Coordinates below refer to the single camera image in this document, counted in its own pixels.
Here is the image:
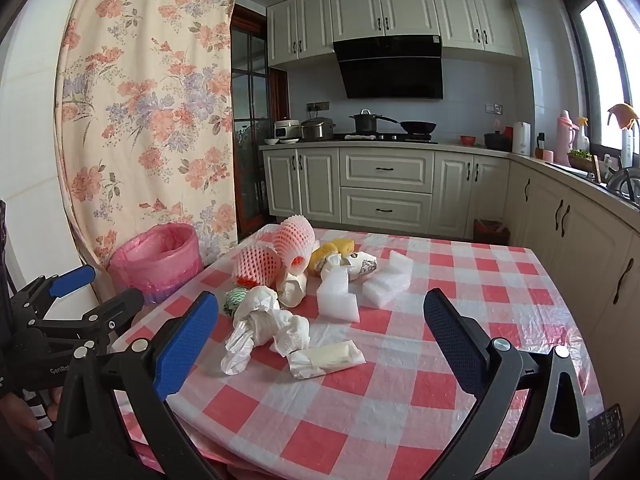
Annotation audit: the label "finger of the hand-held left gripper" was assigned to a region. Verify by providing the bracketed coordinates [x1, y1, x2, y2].
[10, 266, 97, 322]
[30, 287, 145, 351]

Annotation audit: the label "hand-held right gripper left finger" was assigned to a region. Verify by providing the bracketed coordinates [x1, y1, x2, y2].
[54, 290, 221, 480]

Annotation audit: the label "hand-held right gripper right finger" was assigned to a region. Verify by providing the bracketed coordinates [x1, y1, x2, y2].
[423, 288, 591, 480]

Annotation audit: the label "pink-lined trash bin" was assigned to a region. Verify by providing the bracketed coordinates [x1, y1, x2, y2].
[109, 224, 205, 306]

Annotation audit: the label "white paper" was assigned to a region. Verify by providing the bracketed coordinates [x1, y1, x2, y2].
[222, 285, 312, 376]

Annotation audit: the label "rectangular white foam block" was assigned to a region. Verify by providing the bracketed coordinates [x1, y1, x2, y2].
[361, 251, 413, 307]

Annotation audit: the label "pink foam fruit net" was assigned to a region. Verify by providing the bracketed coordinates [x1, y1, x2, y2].
[274, 215, 317, 275]
[232, 242, 283, 288]

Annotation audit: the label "white paper wrapper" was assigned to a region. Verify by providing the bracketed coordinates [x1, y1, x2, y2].
[345, 252, 378, 281]

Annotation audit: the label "notched white foam block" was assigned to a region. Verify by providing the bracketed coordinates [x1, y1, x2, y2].
[316, 266, 361, 323]

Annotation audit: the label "white plastic wrapper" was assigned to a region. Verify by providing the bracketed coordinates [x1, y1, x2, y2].
[287, 340, 366, 380]

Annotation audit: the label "small white tissue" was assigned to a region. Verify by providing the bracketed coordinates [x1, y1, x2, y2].
[320, 255, 347, 281]

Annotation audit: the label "person's left hand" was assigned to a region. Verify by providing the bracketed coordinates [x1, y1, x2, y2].
[0, 389, 62, 445]

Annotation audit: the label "red checkered tablecloth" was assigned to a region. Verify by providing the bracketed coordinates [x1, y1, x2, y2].
[112, 223, 606, 480]

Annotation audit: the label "red floor basket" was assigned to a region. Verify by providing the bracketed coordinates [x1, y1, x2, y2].
[473, 218, 511, 246]

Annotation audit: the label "cream lower cabinets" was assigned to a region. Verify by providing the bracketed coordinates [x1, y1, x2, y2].
[260, 142, 640, 411]

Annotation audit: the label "cream cabinets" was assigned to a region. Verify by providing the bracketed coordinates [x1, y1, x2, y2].
[260, 142, 640, 411]
[266, 0, 523, 67]

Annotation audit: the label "black remote control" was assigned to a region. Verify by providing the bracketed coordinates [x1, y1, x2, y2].
[587, 404, 626, 466]

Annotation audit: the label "floral cloth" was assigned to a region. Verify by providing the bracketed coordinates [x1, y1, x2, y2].
[54, 0, 240, 291]

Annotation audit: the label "black gas stove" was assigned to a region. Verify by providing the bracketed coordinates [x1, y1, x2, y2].
[332, 132, 440, 145]

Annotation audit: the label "brown glass door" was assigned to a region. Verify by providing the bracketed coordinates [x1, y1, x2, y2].
[231, 4, 290, 233]

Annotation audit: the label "white electric kettle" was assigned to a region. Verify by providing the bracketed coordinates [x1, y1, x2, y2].
[511, 121, 532, 157]

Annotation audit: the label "basket of greens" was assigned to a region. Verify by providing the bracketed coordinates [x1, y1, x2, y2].
[567, 147, 594, 171]

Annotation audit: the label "pink thermos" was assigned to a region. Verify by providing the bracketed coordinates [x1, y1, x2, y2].
[555, 110, 575, 166]

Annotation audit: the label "black lidded pot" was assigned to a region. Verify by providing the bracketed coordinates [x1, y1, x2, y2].
[349, 109, 401, 136]

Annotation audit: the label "dark wok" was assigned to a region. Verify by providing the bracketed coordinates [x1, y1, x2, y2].
[605, 165, 640, 202]

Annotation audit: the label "white rice cooker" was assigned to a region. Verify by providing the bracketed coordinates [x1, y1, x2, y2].
[274, 119, 302, 141]

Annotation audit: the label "steel pressure cooker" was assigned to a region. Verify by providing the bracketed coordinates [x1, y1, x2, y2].
[300, 116, 337, 142]

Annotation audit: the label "black range hood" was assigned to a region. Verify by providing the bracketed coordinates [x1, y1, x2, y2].
[332, 35, 445, 101]

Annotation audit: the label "orange cloth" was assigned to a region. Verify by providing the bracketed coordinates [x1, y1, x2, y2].
[607, 103, 640, 128]

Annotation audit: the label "kitchen window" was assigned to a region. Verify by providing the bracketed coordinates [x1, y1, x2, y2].
[560, 0, 640, 166]

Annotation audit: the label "cream upper cabinets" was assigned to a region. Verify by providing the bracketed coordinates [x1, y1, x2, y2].
[266, 0, 523, 67]

